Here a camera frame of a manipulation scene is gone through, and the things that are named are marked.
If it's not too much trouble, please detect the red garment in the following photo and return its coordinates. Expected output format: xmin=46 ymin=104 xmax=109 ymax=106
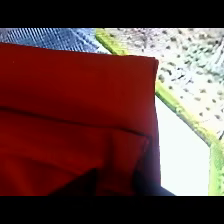
xmin=0 ymin=42 xmax=162 ymax=197

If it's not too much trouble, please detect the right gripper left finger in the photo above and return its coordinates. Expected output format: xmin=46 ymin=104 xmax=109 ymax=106
xmin=49 ymin=168 xmax=98 ymax=197

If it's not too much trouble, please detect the blue-grey garment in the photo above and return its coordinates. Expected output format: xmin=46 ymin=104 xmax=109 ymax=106
xmin=0 ymin=27 xmax=111 ymax=54

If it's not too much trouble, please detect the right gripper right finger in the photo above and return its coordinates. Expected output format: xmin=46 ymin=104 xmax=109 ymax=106
xmin=133 ymin=156 xmax=176 ymax=197

